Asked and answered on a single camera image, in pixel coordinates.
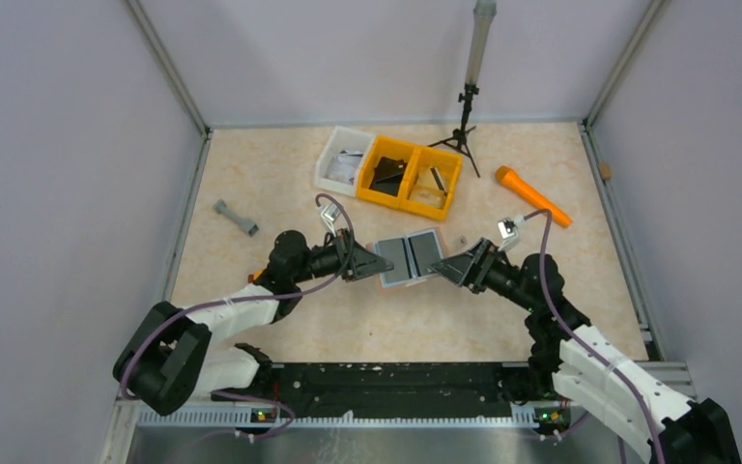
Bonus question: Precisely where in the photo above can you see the dark credit card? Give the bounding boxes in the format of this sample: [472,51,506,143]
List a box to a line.
[375,237,412,288]

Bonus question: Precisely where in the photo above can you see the brown leather card holder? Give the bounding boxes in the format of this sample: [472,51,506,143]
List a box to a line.
[371,228,445,291]

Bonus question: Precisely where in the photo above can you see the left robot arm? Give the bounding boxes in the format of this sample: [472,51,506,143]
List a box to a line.
[112,228,394,416]

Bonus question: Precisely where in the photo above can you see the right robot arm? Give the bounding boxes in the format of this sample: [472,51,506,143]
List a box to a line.
[430,239,741,463]

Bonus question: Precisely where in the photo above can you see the black card in bin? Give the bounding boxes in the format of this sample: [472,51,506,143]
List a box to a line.
[369,157,408,196]

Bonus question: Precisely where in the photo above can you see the white plastic bin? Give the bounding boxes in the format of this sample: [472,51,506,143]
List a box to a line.
[313,126,376,197]

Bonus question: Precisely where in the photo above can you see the papers in white bin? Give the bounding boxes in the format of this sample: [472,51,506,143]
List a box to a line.
[324,150,364,186]

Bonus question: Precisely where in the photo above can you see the yellow double plastic bin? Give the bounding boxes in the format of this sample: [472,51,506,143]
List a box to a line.
[356,135,464,221]

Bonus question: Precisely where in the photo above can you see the yellow toy car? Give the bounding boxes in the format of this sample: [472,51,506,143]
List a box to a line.
[247,270,264,283]

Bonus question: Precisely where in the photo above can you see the grey dumbbell-shaped part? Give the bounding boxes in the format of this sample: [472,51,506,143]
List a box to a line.
[213,199,259,237]

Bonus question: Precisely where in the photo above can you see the black tripod with grey pole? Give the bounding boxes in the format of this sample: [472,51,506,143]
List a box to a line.
[430,0,498,178]

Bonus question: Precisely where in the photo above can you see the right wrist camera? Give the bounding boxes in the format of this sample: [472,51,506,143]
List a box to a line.
[498,215,526,252]

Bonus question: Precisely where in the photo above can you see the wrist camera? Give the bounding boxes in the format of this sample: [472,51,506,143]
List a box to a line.
[318,202,342,236]
[498,215,526,252]

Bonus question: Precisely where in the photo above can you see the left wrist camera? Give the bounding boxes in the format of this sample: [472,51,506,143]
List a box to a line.
[318,202,342,236]

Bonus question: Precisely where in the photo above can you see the orange plastic cone handle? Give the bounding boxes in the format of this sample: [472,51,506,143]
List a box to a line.
[495,165,573,228]

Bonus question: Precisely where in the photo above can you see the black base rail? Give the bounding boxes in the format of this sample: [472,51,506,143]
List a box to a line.
[260,362,538,420]

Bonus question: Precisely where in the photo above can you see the small tan wall block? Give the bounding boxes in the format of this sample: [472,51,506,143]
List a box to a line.
[597,161,613,182]

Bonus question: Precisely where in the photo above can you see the white cable duct strip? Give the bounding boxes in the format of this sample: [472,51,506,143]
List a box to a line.
[137,406,539,429]

